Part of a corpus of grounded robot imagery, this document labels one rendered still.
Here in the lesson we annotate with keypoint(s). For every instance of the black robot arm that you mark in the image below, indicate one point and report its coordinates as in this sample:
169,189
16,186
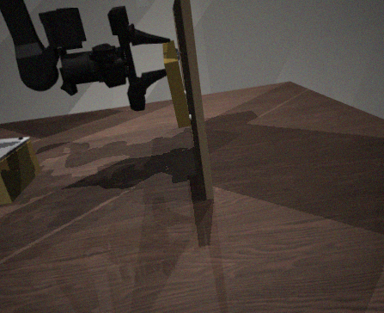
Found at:
64,28

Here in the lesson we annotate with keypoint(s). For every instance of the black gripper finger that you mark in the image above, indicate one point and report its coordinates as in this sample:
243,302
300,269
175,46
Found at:
150,77
141,38

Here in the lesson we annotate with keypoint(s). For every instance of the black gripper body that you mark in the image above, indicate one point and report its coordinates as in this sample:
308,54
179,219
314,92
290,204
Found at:
118,20

